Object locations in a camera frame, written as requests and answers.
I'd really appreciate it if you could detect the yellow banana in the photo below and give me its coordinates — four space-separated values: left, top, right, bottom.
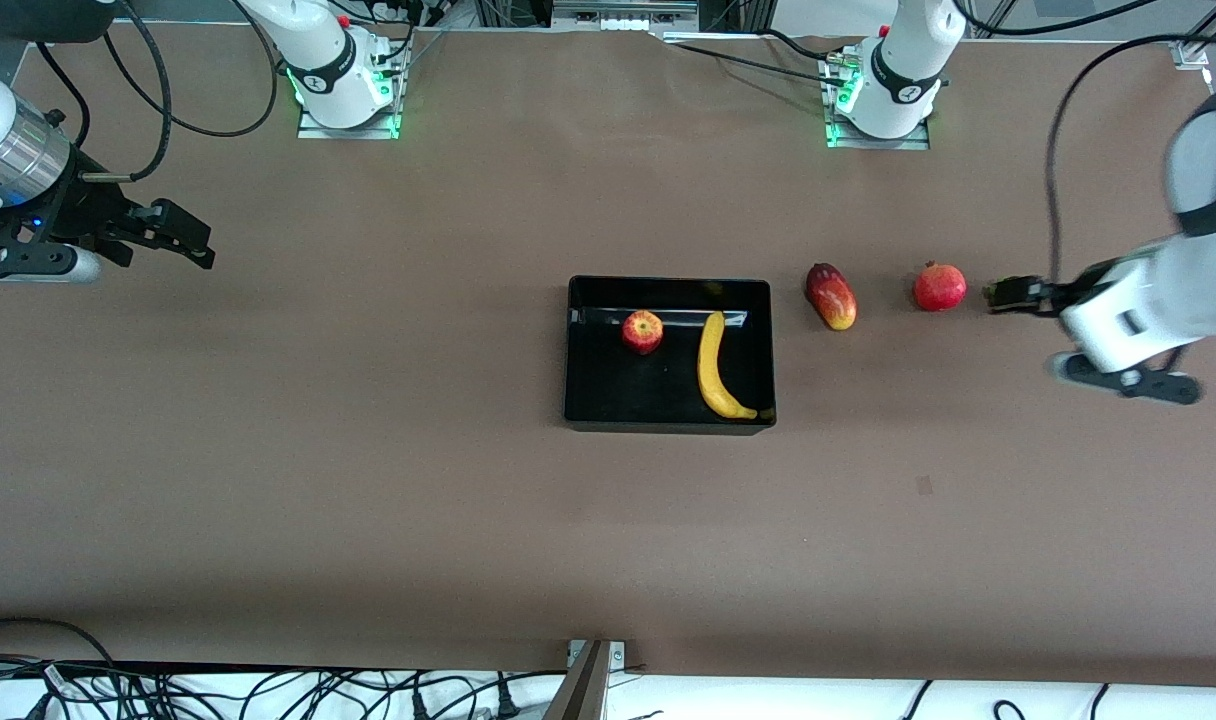
696 310 760 422

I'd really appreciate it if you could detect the black plastic box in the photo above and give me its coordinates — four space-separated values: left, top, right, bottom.
563 276 777 436

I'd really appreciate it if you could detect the red apple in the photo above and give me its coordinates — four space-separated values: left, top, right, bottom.
622 309 666 356

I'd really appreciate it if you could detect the red pomegranate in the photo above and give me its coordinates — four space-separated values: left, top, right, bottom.
913 261 968 313

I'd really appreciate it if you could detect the red yellow mango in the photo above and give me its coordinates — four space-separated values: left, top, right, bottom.
805 262 858 332

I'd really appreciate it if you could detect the brown table cover mat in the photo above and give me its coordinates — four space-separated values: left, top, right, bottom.
0 22 1216 691

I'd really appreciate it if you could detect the white power strip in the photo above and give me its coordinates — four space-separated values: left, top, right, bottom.
552 0 701 33

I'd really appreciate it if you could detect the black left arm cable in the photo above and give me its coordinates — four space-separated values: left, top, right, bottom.
953 0 1216 291

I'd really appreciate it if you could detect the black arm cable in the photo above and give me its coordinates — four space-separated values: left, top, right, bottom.
33 0 281 183
953 0 1216 291

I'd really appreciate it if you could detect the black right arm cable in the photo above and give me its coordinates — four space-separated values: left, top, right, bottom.
33 0 281 183

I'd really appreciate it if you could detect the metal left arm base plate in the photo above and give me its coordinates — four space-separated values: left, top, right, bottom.
821 52 932 152

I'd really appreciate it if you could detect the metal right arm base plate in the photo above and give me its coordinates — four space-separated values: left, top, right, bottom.
296 42 403 140

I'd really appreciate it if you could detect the aluminium frame profile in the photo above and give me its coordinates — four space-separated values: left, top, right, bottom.
1172 0 1216 73

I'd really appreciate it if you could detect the short black table cable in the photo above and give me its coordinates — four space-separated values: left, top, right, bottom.
761 28 861 63

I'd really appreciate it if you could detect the long black table cable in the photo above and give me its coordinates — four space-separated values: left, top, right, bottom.
666 40 841 85

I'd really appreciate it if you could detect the arched black floor cable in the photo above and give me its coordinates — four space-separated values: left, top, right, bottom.
0 617 119 671

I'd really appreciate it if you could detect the metal table edge bracket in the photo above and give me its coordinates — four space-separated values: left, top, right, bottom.
542 638 629 720

